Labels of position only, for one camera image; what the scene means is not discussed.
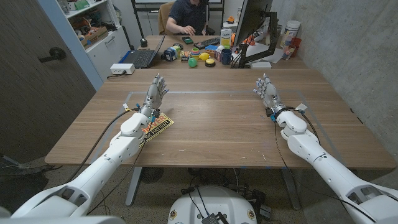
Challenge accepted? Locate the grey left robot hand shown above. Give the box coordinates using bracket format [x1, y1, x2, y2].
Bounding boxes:
[139, 73, 170, 118]

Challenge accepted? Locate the black computer monitor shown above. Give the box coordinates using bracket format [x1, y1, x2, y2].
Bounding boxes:
[233, 0, 274, 47]

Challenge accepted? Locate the yellow black driver sticker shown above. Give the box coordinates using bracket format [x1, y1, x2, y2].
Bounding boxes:
[139, 112, 175, 147]

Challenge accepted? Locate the black module on torso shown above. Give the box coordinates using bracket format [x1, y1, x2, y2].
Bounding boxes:
[201, 212, 230, 224]

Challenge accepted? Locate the black keyboard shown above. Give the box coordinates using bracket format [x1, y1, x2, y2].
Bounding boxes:
[193, 37, 221, 50]

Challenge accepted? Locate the black laptop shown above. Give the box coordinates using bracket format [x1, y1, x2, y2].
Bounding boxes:
[119, 34, 166, 70]

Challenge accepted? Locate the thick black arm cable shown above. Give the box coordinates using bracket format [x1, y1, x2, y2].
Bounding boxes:
[65, 107, 142, 184]

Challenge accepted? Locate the looped black arm cable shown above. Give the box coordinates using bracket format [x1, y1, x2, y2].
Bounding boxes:
[285, 106, 321, 146]

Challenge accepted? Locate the dark wooden door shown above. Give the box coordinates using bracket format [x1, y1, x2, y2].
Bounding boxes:
[0, 0, 97, 164]

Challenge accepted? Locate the white carton box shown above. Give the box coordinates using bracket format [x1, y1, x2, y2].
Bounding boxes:
[220, 28, 233, 49]

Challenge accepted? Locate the white wipes canister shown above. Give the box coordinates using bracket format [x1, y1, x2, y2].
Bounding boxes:
[279, 20, 302, 49]

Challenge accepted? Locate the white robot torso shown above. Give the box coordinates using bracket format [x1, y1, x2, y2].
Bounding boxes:
[167, 185, 258, 224]

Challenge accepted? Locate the long black arm cable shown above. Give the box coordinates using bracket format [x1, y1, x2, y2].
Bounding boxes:
[273, 119, 379, 224]

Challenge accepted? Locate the white shelf cabinet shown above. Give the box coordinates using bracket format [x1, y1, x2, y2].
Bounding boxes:
[55, 0, 131, 83]

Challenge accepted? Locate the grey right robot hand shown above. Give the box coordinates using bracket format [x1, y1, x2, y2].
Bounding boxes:
[252, 73, 287, 116]

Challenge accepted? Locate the tan chair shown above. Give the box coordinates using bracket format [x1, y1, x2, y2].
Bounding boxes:
[157, 1, 175, 35]

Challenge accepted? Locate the black round fan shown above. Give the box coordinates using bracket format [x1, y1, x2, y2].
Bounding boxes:
[139, 167, 165, 184]

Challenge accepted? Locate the white paper sheet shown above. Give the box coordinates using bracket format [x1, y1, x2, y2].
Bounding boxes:
[247, 41, 284, 64]

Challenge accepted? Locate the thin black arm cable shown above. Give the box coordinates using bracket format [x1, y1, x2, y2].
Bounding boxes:
[86, 116, 155, 216]

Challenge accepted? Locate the person in dark shirt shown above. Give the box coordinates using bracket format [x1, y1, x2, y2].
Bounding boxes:
[165, 0, 215, 36]

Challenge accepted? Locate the grey table leg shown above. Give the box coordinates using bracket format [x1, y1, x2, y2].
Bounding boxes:
[281, 167, 302, 211]
[125, 166, 143, 207]

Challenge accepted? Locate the dark blue mug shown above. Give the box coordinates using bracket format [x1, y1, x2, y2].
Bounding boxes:
[220, 49, 234, 65]

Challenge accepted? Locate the cardboard box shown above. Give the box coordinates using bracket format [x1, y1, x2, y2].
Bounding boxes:
[80, 26, 109, 49]

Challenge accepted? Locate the white power box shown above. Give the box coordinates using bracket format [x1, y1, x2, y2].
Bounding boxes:
[109, 63, 136, 75]

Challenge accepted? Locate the black door handle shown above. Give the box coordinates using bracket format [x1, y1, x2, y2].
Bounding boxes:
[38, 47, 67, 63]

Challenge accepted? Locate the flat white box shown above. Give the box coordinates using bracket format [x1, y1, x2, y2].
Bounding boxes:
[250, 60, 272, 69]

